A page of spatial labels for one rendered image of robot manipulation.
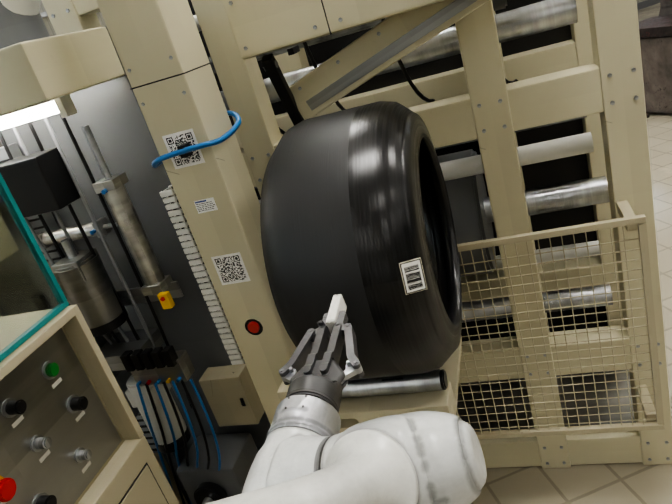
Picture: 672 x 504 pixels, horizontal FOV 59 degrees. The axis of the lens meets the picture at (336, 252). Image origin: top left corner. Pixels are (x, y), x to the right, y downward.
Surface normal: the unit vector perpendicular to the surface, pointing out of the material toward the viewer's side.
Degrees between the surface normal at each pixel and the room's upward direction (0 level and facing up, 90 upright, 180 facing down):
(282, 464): 13
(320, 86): 90
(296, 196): 47
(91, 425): 90
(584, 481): 0
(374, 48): 90
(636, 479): 0
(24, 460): 90
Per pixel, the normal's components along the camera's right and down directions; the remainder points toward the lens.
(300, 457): -0.47, -0.80
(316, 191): -0.36, -0.32
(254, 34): -0.22, 0.44
